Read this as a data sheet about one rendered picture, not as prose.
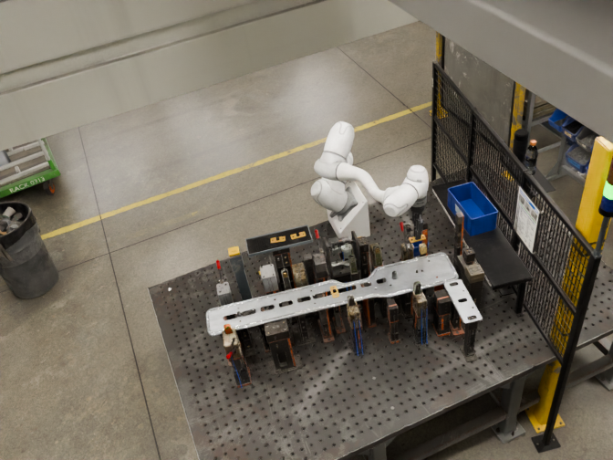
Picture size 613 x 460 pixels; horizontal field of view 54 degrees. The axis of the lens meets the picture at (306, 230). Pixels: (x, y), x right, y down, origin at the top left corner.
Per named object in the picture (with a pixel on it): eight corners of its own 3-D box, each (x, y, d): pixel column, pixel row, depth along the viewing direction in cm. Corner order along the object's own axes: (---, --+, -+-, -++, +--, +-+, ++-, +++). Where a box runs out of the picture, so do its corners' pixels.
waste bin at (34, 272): (7, 316, 488) (-37, 251, 440) (5, 274, 526) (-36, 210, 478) (69, 293, 498) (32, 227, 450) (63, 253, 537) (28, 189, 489)
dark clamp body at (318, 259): (320, 313, 357) (312, 268, 332) (315, 297, 367) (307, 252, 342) (337, 309, 358) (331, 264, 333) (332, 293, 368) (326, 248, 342)
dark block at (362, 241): (364, 296, 363) (359, 245, 335) (361, 287, 368) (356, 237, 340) (372, 294, 363) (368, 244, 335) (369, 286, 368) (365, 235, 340)
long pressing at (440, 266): (208, 341, 315) (207, 339, 314) (205, 309, 332) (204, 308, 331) (461, 280, 324) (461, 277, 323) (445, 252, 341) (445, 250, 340)
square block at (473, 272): (467, 319, 340) (470, 276, 316) (462, 309, 346) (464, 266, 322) (480, 317, 340) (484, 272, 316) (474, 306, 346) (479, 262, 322)
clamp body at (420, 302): (415, 348, 331) (414, 306, 308) (408, 331, 339) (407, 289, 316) (431, 343, 331) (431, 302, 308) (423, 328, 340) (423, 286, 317)
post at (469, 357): (466, 362, 319) (470, 328, 300) (459, 346, 327) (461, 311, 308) (478, 360, 320) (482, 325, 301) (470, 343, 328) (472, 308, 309)
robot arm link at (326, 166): (331, 176, 316) (339, 152, 318) (306, 172, 328) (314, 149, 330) (345, 185, 326) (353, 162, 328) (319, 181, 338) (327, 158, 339)
